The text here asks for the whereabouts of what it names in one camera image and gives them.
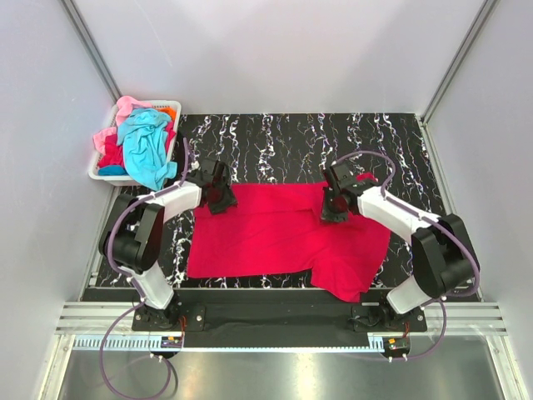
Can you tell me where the red t-shirt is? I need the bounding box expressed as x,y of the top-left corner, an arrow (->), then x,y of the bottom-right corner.
187,182 -> 391,303

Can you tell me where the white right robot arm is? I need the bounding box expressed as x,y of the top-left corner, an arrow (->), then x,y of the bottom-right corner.
321,162 -> 480,331

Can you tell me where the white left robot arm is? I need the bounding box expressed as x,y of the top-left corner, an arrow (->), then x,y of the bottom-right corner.
98,159 -> 237,330

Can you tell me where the orange t-shirt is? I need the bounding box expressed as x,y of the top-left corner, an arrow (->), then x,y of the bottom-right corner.
155,106 -> 177,121

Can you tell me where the light blue t-shirt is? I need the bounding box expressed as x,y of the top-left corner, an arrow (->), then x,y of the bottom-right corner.
98,107 -> 177,191

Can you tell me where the white plastic laundry basket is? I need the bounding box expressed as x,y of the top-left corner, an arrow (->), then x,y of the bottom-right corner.
87,100 -> 182,187

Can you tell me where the magenta t-shirt in basket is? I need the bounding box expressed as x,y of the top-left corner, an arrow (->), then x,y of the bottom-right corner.
98,126 -> 176,175

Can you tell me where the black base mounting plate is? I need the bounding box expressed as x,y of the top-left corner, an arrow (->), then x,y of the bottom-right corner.
132,289 -> 427,349

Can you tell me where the right electronics board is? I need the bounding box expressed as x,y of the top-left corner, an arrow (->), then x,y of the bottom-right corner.
387,337 -> 410,350

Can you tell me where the electronics board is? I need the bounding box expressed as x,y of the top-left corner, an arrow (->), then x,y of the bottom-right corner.
161,336 -> 183,348
387,337 -> 410,350

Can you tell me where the left electronics board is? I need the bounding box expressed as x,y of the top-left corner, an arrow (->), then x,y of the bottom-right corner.
161,336 -> 183,348

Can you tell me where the white slotted cable duct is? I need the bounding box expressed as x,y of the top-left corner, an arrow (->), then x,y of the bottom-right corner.
72,337 -> 388,352

